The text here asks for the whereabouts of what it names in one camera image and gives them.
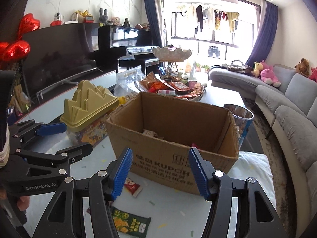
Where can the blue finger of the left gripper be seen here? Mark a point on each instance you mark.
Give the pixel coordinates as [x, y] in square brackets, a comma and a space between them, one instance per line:
[51, 129]
[76, 153]

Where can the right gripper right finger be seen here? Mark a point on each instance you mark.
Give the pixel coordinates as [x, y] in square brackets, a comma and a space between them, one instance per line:
[202, 171]

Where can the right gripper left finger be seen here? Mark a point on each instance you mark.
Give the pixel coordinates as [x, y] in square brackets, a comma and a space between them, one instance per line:
[119, 173]

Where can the tan fortune biscuits bag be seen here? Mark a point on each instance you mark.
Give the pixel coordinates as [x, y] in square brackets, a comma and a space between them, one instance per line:
[150, 133]

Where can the green cracker packet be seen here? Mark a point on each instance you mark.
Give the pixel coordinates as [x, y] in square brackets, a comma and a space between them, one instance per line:
[129, 223]

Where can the person's left hand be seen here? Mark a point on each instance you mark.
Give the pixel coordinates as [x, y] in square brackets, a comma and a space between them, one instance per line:
[23, 203]

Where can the red white candy packet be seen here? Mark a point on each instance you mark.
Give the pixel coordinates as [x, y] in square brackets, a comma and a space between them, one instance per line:
[133, 187]

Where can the snack jar with gold lid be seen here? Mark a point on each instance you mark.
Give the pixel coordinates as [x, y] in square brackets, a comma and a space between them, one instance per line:
[86, 113]

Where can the brown cardboard box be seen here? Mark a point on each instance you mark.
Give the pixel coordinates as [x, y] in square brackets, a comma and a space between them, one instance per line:
[179, 124]

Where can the flat television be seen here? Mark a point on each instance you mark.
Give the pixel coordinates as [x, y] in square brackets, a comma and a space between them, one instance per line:
[57, 53]

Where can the clear plastic bag of nuts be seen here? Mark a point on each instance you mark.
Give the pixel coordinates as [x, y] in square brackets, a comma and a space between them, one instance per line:
[128, 82]

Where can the white tiered snack bowl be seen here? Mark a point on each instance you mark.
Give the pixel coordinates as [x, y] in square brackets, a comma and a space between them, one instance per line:
[173, 82]

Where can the piano bench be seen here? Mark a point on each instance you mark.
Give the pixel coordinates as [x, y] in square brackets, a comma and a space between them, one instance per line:
[147, 62]

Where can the grey curved sofa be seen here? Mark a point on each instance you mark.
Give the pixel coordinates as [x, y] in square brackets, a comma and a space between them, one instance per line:
[291, 112]

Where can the handbag on sofa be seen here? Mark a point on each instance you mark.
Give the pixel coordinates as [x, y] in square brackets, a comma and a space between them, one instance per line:
[242, 68]

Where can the black upright piano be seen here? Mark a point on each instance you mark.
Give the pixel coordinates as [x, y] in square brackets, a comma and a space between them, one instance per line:
[119, 41]

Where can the pink plush toy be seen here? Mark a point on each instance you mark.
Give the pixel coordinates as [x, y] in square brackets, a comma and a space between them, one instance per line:
[265, 73]

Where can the grey bunny figure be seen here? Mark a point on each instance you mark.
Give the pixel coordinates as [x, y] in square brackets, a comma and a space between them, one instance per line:
[103, 17]

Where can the brown plush toy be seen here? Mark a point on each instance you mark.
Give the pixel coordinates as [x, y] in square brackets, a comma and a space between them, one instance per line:
[302, 67]

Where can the red star pillow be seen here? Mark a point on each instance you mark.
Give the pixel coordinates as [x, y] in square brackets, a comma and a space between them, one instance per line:
[313, 76]

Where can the blue curtain right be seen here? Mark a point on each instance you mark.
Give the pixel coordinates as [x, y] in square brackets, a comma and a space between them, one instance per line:
[266, 33]

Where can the blue curtain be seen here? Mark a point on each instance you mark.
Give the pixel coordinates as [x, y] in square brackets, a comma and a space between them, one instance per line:
[266, 33]
[154, 15]

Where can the blue curtain left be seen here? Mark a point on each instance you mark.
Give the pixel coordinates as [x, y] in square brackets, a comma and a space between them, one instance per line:
[154, 15]

